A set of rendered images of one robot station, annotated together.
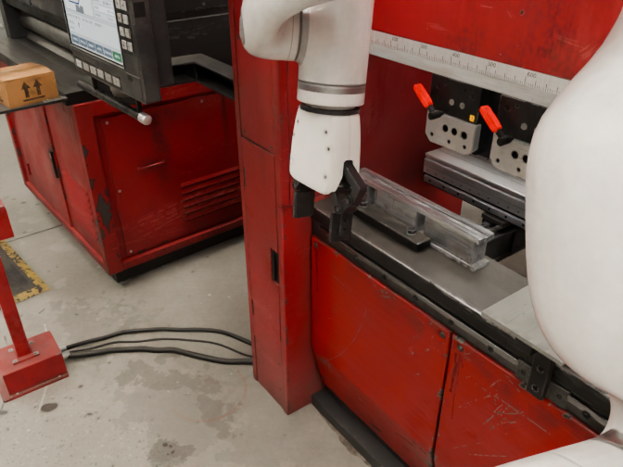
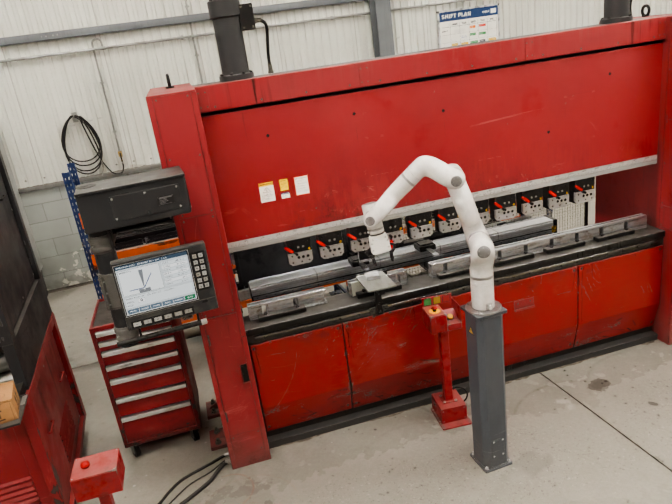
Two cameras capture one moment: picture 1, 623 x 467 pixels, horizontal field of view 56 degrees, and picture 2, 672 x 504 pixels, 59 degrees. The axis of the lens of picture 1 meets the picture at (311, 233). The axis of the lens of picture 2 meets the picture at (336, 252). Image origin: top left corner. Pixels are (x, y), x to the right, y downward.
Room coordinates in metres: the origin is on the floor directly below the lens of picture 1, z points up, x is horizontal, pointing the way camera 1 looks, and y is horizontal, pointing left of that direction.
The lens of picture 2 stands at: (-0.25, 2.73, 2.47)
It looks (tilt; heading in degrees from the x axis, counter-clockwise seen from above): 20 degrees down; 294
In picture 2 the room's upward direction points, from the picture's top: 8 degrees counter-clockwise
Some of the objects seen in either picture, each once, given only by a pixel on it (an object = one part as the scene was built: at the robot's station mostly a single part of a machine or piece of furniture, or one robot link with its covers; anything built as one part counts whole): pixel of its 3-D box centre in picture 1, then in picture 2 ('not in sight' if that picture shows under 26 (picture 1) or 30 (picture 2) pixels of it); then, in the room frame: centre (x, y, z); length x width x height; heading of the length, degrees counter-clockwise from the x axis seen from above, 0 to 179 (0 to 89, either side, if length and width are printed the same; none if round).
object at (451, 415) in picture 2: not in sight; (450, 408); (0.52, -0.56, 0.06); 0.25 x 0.20 x 0.12; 122
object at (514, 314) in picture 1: (560, 311); (375, 281); (0.92, -0.49, 1.00); 0.26 x 0.18 x 0.01; 126
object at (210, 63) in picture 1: (197, 81); not in sight; (1.89, 0.37, 1.18); 0.40 x 0.24 x 0.07; 36
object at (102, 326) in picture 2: not in sight; (151, 371); (2.42, -0.01, 0.50); 0.50 x 0.50 x 1.00; 36
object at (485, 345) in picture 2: not in sight; (487, 387); (0.22, -0.19, 0.50); 0.18 x 0.18 x 1.00; 40
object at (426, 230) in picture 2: not in sight; (418, 223); (0.70, -0.83, 1.26); 0.15 x 0.09 x 0.17; 36
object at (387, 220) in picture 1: (386, 223); (282, 313); (1.46, -0.21, 0.89); 0.30 x 0.05 x 0.03; 36
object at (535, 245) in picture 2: not in sight; (541, 244); (-0.01, -1.36, 0.92); 1.67 x 0.06 x 0.10; 36
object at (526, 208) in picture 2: not in sight; (529, 200); (0.06, -1.31, 1.26); 0.15 x 0.09 x 0.17; 36
